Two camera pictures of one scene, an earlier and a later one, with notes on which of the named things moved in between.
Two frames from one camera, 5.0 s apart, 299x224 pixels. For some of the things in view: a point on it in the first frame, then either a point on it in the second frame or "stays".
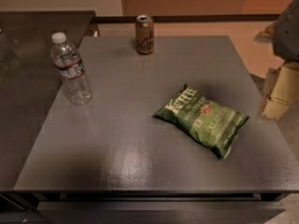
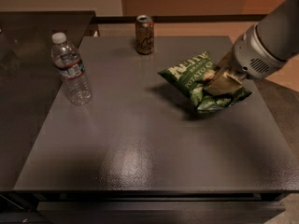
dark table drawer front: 158,212 stays
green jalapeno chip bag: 211,122 -> 193,75
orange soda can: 145,35 stays
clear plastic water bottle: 71,67 stays
